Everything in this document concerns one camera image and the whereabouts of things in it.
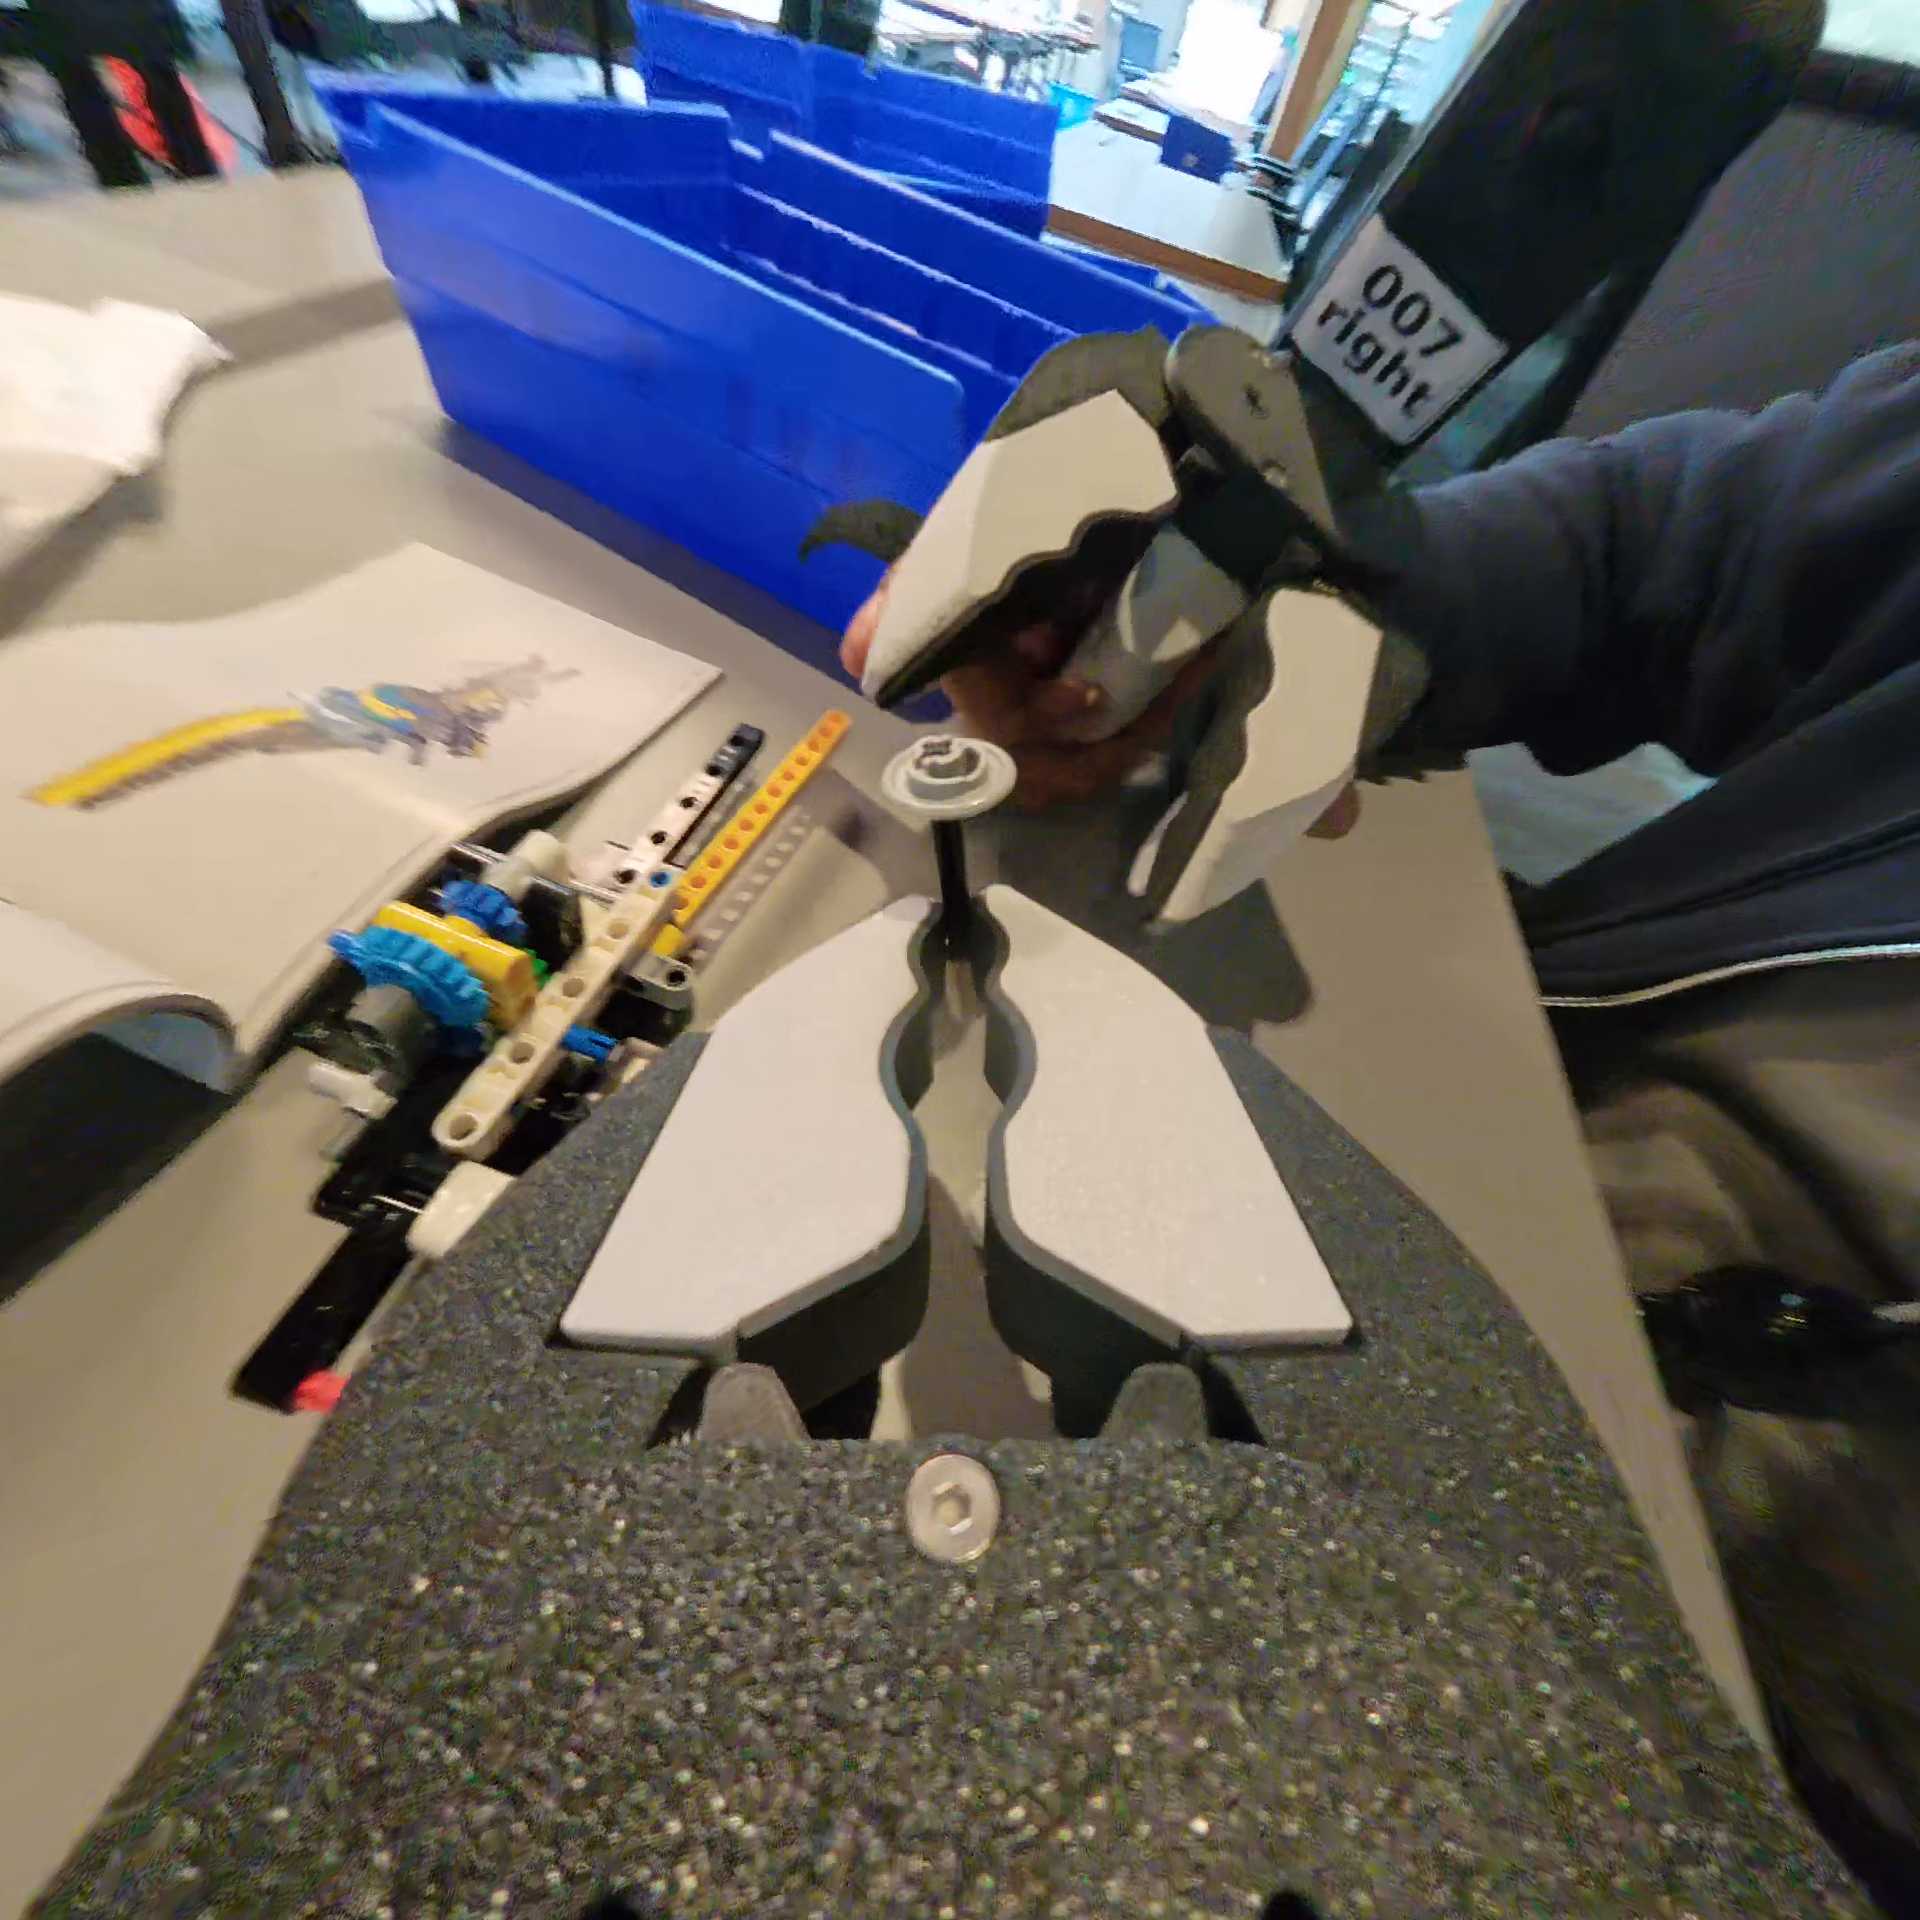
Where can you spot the large blue plastic bin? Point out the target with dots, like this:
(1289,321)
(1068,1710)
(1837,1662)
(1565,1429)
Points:
(630,377)

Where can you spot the lego instruction booklet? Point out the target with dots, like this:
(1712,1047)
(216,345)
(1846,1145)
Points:
(301,841)

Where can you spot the black lego beam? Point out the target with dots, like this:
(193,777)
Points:
(729,756)

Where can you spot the person's right forearm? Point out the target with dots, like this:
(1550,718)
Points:
(1651,599)

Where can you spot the black lego axle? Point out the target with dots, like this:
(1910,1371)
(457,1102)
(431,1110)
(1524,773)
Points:
(949,885)

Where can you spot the grey lego connector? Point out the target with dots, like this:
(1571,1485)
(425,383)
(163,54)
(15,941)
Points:
(956,983)

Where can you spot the black framed monitor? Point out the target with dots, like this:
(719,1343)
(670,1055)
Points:
(1771,255)

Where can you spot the person's right hand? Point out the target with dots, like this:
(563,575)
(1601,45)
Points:
(1036,706)

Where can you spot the grey lego wheel hub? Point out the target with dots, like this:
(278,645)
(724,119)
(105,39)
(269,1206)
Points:
(975,781)

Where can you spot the grey lego beam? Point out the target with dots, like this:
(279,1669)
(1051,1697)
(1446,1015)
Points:
(758,885)

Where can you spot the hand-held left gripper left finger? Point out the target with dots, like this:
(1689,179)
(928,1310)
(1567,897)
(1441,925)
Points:
(750,1172)

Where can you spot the yellow lego beam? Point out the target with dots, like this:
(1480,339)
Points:
(765,810)

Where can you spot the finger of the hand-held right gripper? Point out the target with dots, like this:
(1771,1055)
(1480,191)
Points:
(1036,482)
(1307,706)

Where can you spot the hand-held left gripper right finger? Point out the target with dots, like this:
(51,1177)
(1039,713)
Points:
(1155,1185)

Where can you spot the white cloth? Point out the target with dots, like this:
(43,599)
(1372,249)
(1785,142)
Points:
(89,390)

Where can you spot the lego vehicle assembly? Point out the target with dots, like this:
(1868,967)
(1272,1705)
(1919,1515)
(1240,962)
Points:
(494,1020)

